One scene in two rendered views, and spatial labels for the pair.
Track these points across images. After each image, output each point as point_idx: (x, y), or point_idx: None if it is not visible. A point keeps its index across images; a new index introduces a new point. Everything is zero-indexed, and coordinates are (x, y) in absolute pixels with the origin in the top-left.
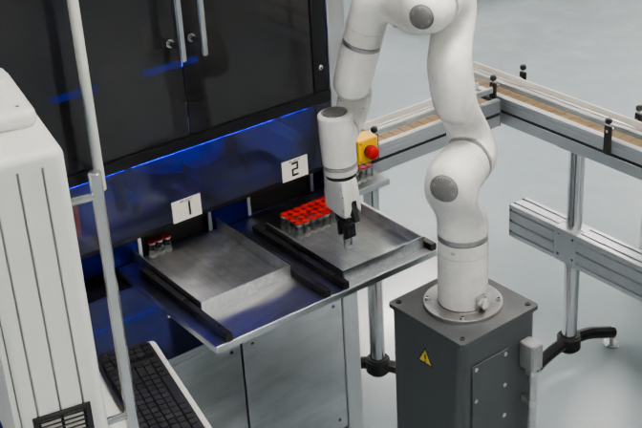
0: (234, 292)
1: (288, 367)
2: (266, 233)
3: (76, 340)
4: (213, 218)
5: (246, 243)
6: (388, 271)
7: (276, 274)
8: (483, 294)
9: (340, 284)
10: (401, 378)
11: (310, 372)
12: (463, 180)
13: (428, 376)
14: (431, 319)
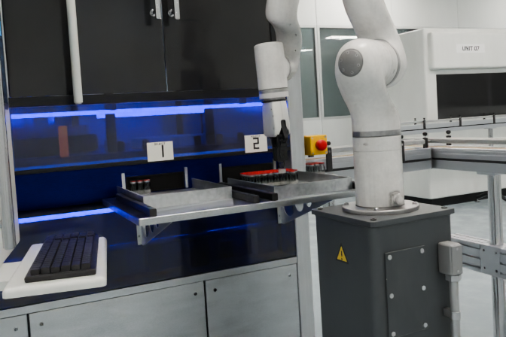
0: (176, 197)
1: (248, 322)
2: (225, 183)
3: None
4: (190, 177)
5: (207, 186)
6: (316, 195)
7: (218, 191)
8: (398, 192)
9: (269, 195)
10: (324, 289)
11: (269, 332)
12: (368, 51)
13: (345, 276)
14: (346, 214)
